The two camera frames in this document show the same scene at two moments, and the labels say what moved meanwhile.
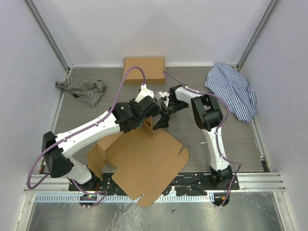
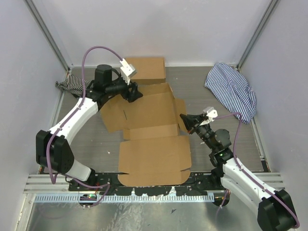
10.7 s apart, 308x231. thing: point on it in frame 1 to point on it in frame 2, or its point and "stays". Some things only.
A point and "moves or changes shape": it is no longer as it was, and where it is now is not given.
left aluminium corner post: [48, 33] stays
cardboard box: [145, 160] moves or changes shape
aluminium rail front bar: [249, 183] stays
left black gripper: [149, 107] to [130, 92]
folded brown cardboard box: [154, 68] stays
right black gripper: [168, 110] to [190, 120]
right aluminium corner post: [269, 9] stays
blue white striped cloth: [228, 83] stays
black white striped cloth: [90, 91] stays
